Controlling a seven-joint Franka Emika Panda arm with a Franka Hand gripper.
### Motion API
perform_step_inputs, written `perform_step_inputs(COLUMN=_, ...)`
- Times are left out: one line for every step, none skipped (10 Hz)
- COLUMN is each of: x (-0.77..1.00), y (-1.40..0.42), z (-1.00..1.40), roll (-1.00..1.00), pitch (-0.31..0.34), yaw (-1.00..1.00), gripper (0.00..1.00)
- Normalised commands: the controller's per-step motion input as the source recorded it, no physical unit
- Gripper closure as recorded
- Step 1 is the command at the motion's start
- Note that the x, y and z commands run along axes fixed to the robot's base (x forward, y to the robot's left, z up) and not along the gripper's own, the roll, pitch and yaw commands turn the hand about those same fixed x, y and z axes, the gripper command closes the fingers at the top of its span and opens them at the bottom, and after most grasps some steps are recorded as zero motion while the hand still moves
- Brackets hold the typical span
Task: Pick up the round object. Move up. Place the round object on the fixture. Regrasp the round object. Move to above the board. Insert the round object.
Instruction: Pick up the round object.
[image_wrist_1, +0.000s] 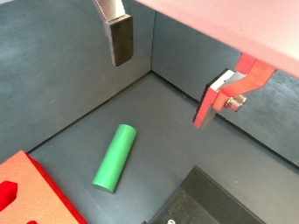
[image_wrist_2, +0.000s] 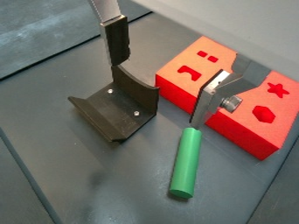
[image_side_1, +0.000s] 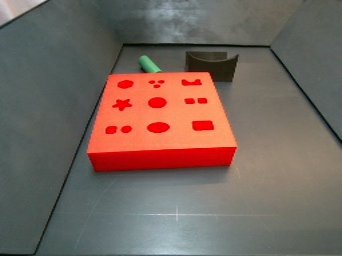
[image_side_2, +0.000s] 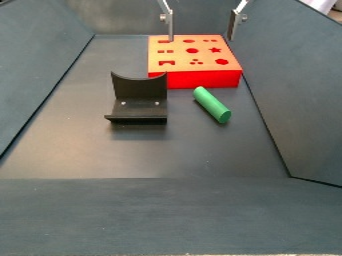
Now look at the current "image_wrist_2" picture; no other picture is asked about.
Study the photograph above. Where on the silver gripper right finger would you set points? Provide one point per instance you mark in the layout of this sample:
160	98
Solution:
220	92

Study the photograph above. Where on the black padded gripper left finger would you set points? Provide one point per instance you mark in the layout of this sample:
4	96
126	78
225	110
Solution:
114	29

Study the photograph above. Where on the green cylinder peg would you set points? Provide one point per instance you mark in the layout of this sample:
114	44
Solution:
186	164

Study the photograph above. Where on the red shape sorter block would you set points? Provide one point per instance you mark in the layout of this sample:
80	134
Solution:
246	101

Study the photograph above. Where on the black curved holder stand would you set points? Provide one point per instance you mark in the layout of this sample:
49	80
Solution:
121	108

